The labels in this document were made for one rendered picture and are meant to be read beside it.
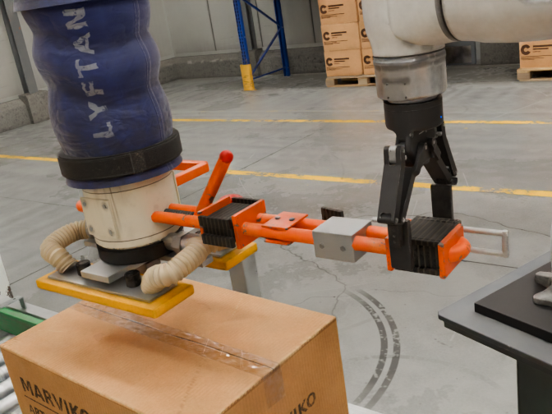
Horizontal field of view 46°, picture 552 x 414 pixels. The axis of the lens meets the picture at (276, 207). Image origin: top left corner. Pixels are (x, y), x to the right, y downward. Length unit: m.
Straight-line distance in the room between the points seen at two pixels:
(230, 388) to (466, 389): 1.66
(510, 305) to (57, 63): 1.14
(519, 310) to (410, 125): 0.88
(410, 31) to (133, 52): 0.52
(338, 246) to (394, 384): 1.81
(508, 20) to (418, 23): 0.11
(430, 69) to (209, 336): 0.72
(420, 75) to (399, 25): 0.07
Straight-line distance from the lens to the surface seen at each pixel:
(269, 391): 1.19
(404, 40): 0.81
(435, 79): 0.83
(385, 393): 2.69
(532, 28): 0.74
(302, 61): 11.10
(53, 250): 1.35
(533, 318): 1.62
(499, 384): 2.73
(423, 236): 0.89
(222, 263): 1.24
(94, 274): 1.24
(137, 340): 1.37
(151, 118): 1.16
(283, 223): 1.02
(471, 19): 0.76
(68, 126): 1.17
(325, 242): 0.97
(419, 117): 0.84
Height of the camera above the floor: 1.59
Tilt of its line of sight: 19 degrees down
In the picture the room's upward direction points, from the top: 9 degrees counter-clockwise
